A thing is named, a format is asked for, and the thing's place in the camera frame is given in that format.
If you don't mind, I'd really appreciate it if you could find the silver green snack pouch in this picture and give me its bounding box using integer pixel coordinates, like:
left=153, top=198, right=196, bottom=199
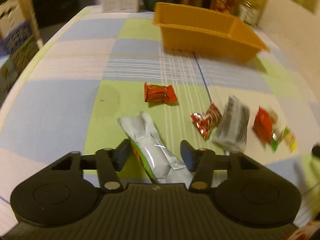
left=117, top=111, right=193, bottom=186

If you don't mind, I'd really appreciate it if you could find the red white striped candy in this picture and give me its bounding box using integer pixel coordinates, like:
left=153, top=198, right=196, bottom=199
left=190, top=102, right=222, bottom=139

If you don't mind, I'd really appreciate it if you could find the cashew nut jar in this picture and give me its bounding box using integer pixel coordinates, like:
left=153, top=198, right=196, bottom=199
left=238, top=0, right=260, bottom=26

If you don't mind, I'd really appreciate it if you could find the dark glass jar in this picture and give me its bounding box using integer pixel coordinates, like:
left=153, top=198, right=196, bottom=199
left=143, top=0, right=160, bottom=11

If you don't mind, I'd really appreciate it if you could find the red candy packet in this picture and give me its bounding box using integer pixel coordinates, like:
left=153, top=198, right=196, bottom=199
left=253, top=106, right=278, bottom=144

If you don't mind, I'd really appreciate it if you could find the yellow green candy packet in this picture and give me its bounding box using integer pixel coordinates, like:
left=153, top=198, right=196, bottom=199
left=270, top=126, right=297, bottom=152

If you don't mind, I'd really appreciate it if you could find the grey white snack packet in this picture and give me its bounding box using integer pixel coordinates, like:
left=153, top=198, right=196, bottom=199
left=212, top=95, right=250, bottom=152

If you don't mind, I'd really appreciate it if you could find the red orange candy wrapper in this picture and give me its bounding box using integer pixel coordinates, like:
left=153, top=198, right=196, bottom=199
left=144, top=83, right=178, bottom=103

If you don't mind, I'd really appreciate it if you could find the white product box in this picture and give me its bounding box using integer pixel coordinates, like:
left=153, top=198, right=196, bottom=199
left=101, top=0, right=139, bottom=12

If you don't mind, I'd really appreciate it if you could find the blue milk carton box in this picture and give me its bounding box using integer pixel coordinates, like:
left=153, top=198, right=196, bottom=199
left=1, top=21, right=33, bottom=56

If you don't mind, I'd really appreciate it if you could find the checked pastel tablecloth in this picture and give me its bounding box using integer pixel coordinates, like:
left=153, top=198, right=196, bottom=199
left=1, top=7, right=319, bottom=234

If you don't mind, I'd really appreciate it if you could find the orange plastic tray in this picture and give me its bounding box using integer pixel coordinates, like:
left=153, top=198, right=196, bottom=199
left=153, top=2, right=270, bottom=63

